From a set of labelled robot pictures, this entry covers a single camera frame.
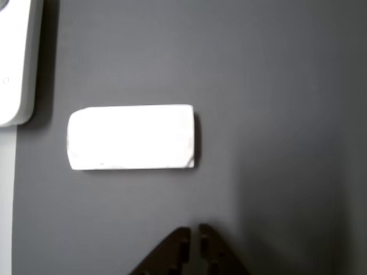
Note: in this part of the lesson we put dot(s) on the white block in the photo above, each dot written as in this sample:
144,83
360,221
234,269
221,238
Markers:
132,137

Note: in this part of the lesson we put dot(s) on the grey table mat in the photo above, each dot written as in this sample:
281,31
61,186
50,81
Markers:
258,86

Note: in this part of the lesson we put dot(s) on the white plate with round dimples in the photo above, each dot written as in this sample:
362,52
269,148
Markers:
13,57

